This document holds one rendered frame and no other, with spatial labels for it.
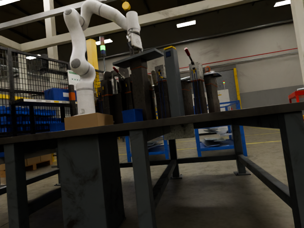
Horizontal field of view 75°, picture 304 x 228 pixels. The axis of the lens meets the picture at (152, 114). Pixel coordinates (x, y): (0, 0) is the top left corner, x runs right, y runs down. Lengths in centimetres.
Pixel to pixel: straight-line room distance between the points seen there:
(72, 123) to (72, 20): 74
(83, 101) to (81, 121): 15
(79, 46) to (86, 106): 45
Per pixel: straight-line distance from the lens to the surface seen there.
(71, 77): 264
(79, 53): 156
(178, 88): 126
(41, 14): 538
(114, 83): 174
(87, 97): 147
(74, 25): 168
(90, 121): 136
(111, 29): 577
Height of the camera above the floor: 66
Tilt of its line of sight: 4 degrees up
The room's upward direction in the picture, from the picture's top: 6 degrees counter-clockwise
